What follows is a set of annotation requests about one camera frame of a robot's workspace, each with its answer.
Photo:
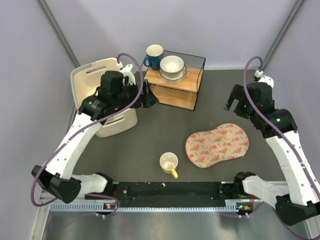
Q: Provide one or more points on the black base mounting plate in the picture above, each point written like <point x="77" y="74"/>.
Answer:
<point x="212" y="189"/>

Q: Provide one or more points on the grey slotted cable duct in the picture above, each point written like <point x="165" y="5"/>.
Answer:
<point x="228" y="206"/>

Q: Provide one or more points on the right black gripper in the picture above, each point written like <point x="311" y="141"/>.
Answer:
<point x="239" y="93"/>

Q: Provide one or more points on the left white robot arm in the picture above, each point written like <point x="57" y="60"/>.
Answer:
<point x="116" y="93"/>

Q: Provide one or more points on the white scalloped plate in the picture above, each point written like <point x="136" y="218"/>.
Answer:
<point x="173" y="79"/>

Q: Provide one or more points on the yellow ceramic mug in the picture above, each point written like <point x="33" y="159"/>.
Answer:
<point x="169" y="163"/>

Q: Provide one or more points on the white ceramic bowl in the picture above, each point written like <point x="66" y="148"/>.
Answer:
<point x="171" y="66"/>

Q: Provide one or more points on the floral bra laundry bag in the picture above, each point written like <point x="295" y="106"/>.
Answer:
<point x="225" y="142"/>

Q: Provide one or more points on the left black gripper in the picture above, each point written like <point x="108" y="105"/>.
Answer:
<point x="149" y="99"/>

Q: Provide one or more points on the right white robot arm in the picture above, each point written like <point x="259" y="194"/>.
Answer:
<point x="280" y="131"/>

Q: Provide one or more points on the blue ceramic mug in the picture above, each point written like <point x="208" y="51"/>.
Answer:
<point x="154" y="55"/>

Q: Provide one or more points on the cream plastic laundry basket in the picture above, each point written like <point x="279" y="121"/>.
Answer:
<point x="84" y="82"/>

